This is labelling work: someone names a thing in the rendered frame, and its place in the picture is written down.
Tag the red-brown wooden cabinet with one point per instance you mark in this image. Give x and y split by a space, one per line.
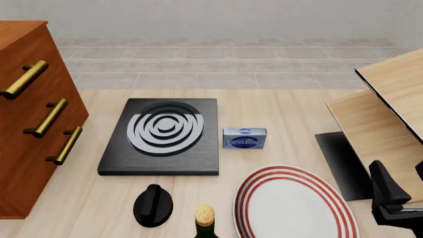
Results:
29 158

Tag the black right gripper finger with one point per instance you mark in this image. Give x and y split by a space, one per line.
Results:
420 172
388 186

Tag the white plate with red rings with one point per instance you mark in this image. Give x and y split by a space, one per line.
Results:
291 210

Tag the blue-grey cream cheese box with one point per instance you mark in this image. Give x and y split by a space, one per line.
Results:
244 138

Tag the dark green bottle with cork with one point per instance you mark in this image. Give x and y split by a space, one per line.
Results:
205 215

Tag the pale wooden shelf rack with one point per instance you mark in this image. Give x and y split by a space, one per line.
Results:
370 124

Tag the flat black stove plate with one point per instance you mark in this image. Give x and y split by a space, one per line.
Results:
125 158

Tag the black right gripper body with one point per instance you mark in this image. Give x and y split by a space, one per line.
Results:
396 215

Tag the round black stove knob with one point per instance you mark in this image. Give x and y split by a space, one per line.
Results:
152 208

